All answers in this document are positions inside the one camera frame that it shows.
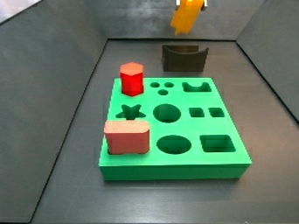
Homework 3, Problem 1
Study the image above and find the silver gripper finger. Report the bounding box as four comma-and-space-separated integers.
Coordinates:
200, 0, 208, 11
174, 0, 180, 11

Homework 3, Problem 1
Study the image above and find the yellow star prism block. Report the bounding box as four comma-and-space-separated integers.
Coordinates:
170, 0, 202, 35

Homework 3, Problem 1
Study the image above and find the black curved cradle fixture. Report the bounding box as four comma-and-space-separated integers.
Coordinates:
162, 45, 209, 72

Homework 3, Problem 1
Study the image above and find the green shape sorter board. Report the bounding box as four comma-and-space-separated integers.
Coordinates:
98, 78, 250, 180

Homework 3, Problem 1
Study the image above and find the red hexagonal prism block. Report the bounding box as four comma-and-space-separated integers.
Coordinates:
118, 62, 144, 96

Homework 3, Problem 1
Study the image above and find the pink rounded rectangular block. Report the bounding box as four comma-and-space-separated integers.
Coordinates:
104, 120, 149, 155

